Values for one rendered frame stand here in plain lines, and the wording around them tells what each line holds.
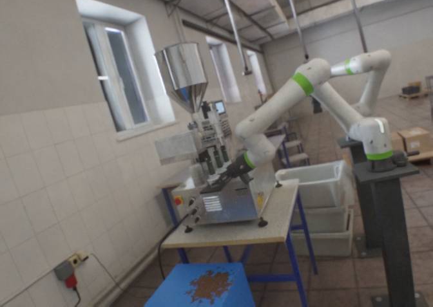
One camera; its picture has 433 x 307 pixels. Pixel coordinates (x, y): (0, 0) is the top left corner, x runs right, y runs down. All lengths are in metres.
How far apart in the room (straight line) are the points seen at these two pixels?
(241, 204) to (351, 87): 10.51
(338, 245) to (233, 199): 1.17
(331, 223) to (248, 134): 1.30
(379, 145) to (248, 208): 0.72
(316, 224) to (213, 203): 1.05
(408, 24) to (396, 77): 2.04
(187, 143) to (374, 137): 0.95
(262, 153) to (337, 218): 1.17
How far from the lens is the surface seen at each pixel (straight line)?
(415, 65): 12.17
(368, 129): 1.36
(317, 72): 1.23
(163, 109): 4.05
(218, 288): 1.41
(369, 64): 1.86
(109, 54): 3.96
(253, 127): 1.17
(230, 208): 1.48
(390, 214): 1.52
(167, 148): 1.56
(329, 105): 1.46
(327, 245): 2.38
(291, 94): 1.20
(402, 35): 12.12
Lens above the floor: 1.42
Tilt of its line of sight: 7 degrees down
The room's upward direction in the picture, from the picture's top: 16 degrees counter-clockwise
